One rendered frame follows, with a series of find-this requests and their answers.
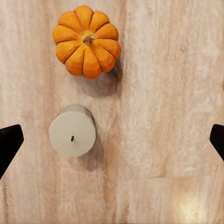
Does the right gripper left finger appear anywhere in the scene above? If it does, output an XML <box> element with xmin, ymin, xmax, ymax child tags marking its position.
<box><xmin>0</xmin><ymin>124</ymin><xmax>24</xmax><ymax>179</ymax></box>

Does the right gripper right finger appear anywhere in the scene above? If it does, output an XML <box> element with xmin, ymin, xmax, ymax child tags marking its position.
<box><xmin>210</xmin><ymin>124</ymin><xmax>224</xmax><ymax>161</ymax></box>

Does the pillar candle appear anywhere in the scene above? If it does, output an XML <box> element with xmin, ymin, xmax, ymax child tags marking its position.
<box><xmin>49</xmin><ymin>104</ymin><xmax>97</xmax><ymax>158</ymax></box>

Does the pumpkin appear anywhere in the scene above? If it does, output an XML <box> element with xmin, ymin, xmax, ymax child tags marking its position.
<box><xmin>52</xmin><ymin>5</ymin><xmax>121</xmax><ymax>79</ymax></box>

